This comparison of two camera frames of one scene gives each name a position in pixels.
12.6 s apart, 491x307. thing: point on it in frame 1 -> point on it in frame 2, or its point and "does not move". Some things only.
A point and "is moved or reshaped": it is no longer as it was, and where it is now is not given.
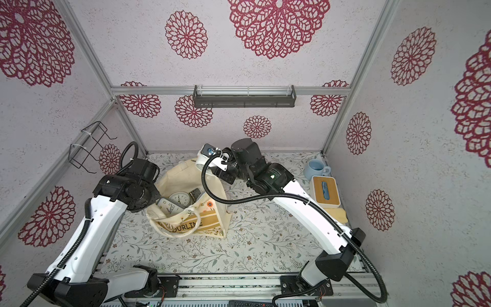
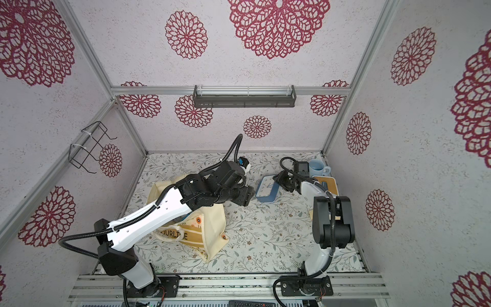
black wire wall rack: (78, 156) does not move
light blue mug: (316, 167) does not move
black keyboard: (252, 304) does not move
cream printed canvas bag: (206, 217) is moved or reshaped
